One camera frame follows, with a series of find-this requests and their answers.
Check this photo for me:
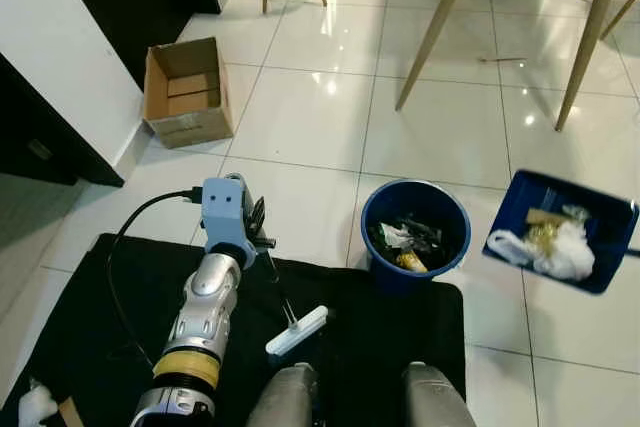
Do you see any white tissue wad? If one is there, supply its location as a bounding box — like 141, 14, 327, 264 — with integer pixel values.
17, 382, 61, 427

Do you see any open cardboard box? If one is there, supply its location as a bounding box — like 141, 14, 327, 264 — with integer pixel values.
143, 37, 235, 150

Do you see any brown cardboard scrap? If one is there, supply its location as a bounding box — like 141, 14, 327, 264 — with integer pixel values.
57, 397, 86, 427

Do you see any grey left robot leg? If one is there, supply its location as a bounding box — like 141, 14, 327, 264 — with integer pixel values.
245, 362, 321, 427

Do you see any blue plastic dustpan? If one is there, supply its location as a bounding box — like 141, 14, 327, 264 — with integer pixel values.
482, 169, 640, 296

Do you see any grey right robot leg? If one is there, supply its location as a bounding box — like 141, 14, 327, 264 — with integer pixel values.
403, 360, 479, 427

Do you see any white seat wooden chair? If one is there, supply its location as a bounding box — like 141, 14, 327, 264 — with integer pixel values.
580, 0, 640, 43

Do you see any black plastic trash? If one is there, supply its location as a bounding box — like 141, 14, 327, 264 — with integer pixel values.
405, 215, 448, 253

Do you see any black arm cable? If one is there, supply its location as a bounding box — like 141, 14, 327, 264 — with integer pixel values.
105, 187, 206, 368

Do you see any white hand brush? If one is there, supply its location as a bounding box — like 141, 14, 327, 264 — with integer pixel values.
262, 247, 331, 358

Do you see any yellow snack wrapper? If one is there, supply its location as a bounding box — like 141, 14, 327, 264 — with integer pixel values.
397, 252, 429, 273

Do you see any gold foil wrapper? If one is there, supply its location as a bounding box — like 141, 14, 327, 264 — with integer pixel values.
527, 223, 561, 254

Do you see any low black cabinet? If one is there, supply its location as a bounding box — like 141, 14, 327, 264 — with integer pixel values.
0, 52, 126, 188

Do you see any white crumpled paper wad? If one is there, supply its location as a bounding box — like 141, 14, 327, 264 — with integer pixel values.
382, 223, 414, 250

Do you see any clear plastic wrapper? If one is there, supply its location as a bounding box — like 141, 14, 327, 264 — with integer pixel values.
562, 204, 593, 224

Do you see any black floor mat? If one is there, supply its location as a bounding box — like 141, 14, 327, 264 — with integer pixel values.
0, 234, 466, 427

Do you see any light blue left wrist camera mount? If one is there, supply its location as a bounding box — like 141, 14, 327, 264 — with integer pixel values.
200, 175, 251, 270

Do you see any wooden dining table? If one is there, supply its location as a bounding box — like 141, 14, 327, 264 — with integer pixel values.
394, 0, 629, 133

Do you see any white plastic bag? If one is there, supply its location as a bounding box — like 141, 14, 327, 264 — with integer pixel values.
487, 219, 598, 281

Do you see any blue round waste bin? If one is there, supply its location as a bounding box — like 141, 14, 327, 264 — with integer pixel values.
360, 179, 473, 296

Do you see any grey robot leg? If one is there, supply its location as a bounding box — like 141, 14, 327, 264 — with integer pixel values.
403, 360, 479, 427
245, 362, 321, 427

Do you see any small brown cardboard piece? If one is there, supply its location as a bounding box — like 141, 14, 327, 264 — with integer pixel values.
525, 208, 569, 228

